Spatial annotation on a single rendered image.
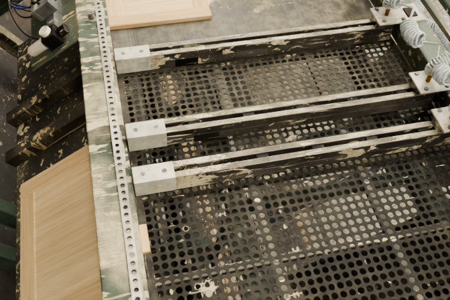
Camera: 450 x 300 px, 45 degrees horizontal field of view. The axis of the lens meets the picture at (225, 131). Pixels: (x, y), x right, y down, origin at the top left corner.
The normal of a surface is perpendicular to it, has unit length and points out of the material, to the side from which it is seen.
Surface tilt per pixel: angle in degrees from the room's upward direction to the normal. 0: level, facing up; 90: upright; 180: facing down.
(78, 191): 90
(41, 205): 90
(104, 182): 56
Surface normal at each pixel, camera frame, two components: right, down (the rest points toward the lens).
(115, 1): 0.05, -0.62
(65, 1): -0.50, -0.44
